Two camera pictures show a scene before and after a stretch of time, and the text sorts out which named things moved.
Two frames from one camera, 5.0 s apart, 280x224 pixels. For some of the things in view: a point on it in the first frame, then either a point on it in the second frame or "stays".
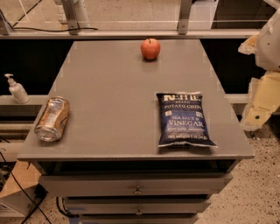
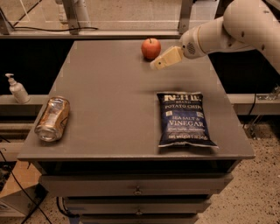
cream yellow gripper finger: x=263 y=100 → x=190 y=47
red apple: x=150 y=48 stays
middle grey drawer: x=137 y=206 stays
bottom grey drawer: x=140 y=219 stays
